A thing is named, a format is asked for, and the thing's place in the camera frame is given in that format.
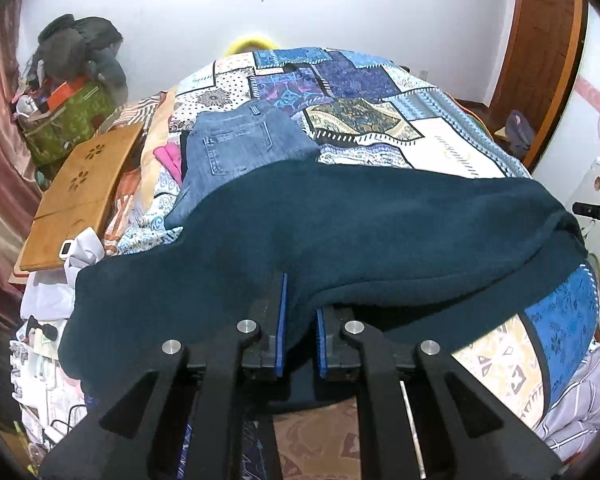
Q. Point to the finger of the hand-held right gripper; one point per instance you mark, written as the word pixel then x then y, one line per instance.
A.
pixel 585 208

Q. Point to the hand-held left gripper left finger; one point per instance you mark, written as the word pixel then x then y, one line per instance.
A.
pixel 281 330

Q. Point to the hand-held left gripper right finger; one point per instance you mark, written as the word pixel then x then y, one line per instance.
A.
pixel 322 345

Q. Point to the dark teal fleece pants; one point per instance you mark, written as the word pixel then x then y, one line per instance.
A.
pixel 330 220

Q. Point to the white perforated device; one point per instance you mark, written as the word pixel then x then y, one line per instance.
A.
pixel 597 185

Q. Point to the grey bag by door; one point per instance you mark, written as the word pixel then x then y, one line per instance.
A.
pixel 520 132

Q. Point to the patchwork printed quilt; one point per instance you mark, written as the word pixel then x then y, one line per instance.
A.
pixel 430 130

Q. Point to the brown wooden door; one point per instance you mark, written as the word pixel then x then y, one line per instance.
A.
pixel 540 35

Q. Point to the striped grey bed sheet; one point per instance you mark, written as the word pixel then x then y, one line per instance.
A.
pixel 580 400

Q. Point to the blue denim jeans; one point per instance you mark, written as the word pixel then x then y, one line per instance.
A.
pixel 230 145

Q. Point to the pink cloth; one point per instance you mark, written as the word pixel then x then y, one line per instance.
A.
pixel 167 156

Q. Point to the small white device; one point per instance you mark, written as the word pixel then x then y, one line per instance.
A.
pixel 67 250

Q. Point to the white crumpled cloth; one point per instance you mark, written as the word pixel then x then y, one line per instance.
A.
pixel 45 295

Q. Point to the wooden lap desk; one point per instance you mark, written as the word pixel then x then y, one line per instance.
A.
pixel 80 195

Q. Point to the green patterned bag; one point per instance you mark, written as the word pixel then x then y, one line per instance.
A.
pixel 65 122

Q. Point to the orange box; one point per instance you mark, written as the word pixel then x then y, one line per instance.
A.
pixel 65 91

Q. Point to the pink striped curtain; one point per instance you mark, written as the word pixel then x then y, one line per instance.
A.
pixel 0 160

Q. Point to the yellow curved bed rail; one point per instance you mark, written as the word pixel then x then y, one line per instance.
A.
pixel 250 42

